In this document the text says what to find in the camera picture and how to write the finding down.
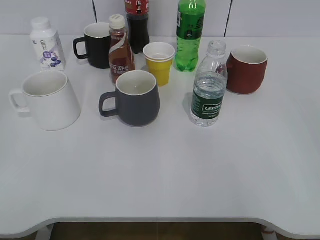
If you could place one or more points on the clear water bottle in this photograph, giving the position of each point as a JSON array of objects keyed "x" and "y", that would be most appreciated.
[{"x": 210, "y": 85}]

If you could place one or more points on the white ceramic mug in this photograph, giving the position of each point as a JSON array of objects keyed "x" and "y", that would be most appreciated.
[{"x": 49, "y": 97}]

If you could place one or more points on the grey ceramic mug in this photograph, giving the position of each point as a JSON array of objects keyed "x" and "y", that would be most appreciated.
[{"x": 137, "y": 99}]

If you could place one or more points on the red ceramic mug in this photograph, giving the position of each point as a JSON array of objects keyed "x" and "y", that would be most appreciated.
[{"x": 246, "y": 68}]

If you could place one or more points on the black ceramic mug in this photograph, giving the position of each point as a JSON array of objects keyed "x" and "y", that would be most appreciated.
[{"x": 97, "y": 39}]

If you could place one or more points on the yellow paper cup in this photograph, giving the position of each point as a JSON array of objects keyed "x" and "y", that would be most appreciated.
[{"x": 159, "y": 59}]

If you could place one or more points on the Nescafe coffee bottle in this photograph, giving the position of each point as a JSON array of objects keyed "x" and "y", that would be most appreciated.
[{"x": 121, "y": 57}]

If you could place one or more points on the dark cola bottle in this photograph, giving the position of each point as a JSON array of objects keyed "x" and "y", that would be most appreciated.
[{"x": 137, "y": 13}]

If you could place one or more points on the green soda bottle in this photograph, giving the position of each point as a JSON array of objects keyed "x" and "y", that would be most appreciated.
[{"x": 190, "y": 21}]

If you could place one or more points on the white yogurt drink bottle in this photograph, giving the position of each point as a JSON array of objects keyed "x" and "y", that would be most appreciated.
[{"x": 47, "y": 45}]

